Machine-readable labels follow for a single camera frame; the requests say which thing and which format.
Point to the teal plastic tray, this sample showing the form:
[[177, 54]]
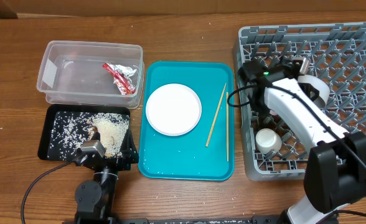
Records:
[[186, 156]]

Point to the wooden chopstick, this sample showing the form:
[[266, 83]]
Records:
[[215, 116]]

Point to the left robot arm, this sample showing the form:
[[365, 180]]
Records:
[[95, 197]]

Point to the black table edge frame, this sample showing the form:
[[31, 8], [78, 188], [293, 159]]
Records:
[[256, 219]]

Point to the white round plate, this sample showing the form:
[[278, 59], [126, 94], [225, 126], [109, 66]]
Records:
[[173, 109]]

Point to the clear plastic bin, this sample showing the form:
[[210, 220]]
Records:
[[71, 72]]

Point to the red foil wrapper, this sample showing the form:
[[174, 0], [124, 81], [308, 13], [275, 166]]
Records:
[[122, 77]]

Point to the black food waste tray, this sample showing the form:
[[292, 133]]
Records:
[[67, 127]]

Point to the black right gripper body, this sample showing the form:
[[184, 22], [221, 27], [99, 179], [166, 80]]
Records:
[[303, 86]]

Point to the grey bowl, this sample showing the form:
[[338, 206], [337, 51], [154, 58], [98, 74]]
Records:
[[318, 88]]

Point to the white cylindrical cup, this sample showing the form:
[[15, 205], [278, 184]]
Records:
[[267, 140]]

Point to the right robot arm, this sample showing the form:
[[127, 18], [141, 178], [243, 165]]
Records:
[[335, 175]]

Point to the grey dish rack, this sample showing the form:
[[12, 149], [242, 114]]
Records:
[[337, 54]]

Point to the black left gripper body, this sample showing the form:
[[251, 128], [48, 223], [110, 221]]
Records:
[[119, 164]]

